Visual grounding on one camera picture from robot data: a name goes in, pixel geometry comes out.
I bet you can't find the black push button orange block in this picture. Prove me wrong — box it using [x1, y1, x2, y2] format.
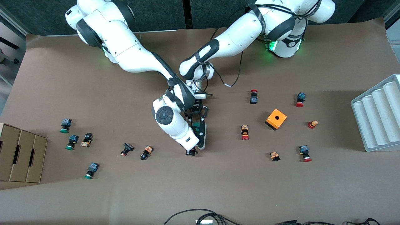
[140, 145, 153, 161]

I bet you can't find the black square button red base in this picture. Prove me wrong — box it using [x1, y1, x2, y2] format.
[120, 143, 134, 157]

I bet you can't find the green push button blue block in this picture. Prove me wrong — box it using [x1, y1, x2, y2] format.
[65, 135, 79, 151]
[84, 162, 100, 180]
[60, 118, 73, 134]

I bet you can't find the brown cardboard box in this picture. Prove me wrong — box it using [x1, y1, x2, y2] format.
[0, 123, 48, 184]

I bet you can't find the white ribbed plastic tray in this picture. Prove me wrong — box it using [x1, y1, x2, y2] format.
[351, 74, 400, 152]

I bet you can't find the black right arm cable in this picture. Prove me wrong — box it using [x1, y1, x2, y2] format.
[152, 52, 188, 103]

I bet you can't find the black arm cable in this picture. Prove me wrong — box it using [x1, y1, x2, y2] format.
[152, 52, 188, 103]
[212, 28, 245, 88]

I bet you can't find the black looped cable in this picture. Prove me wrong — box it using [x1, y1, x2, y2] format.
[163, 209, 243, 225]

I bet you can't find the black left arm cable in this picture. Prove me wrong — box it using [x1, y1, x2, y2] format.
[212, 28, 245, 88]

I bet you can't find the orange button enclosure box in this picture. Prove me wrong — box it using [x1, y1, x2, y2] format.
[265, 108, 288, 131]

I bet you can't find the black divider post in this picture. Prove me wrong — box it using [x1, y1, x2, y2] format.
[184, 0, 192, 29]

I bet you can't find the black switch orange block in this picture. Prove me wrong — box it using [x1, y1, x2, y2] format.
[80, 133, 93, 148]

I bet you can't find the black cable bundle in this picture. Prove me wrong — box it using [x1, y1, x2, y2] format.
[277, 218, 382, 225]

